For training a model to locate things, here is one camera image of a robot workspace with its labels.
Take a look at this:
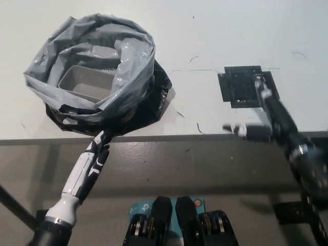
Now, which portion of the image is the robot left black torso block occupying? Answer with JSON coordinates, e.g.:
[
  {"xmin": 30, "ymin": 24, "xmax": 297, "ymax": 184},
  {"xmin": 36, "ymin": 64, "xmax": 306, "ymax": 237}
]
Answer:
[{"xmin": 124, "ymin": 195, "xmax": 173, "ymax": 246}]

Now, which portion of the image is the black tape patch on table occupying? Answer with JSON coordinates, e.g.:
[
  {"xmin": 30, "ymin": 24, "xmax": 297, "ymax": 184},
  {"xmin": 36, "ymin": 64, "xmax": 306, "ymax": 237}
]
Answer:
[{"xmin": 217, "ymin": 66, "xmax": 280, "ymax": 109}]

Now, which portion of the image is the small grey rectangular basket container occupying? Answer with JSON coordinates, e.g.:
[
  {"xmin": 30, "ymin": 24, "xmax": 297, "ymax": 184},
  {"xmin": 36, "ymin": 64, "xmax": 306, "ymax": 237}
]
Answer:
[{"xmin": 58, "ymin": 65, "xmax": 114, "ymax": 103}]

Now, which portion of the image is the teal TP-Link box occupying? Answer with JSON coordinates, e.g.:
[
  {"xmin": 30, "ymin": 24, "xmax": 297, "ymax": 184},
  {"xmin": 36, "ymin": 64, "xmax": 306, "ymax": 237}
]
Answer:
[{"xmin": 129, "ymin": 196, "xmax": 206, "ymax": 236}]

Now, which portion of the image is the black metal table leg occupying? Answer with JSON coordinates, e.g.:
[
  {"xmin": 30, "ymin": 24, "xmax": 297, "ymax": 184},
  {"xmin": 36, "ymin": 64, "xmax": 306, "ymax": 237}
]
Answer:
[{"xmin": 0, "ymin": 183, "xmax": 39, "ymax": 229}]

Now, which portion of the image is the robot right black white hand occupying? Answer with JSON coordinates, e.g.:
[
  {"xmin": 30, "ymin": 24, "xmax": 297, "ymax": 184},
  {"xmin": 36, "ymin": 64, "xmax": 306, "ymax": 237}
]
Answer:
[{"xmin": 222, "ymin": 76, "xmax": 311, "ymax": 157}]

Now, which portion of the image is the grey black plastic bag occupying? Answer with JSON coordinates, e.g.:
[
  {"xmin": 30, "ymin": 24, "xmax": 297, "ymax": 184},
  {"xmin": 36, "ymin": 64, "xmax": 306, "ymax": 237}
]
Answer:
[{"xmin": 22, "ymin": 15, "xmax": 176, "ymax": 136}]

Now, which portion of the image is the robot left white black hand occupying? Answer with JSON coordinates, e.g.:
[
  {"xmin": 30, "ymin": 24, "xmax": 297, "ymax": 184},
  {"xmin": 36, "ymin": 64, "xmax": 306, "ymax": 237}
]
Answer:
[{"xmin": 60, "ymin": 130, "xmax": 113, "ymax": 205}]

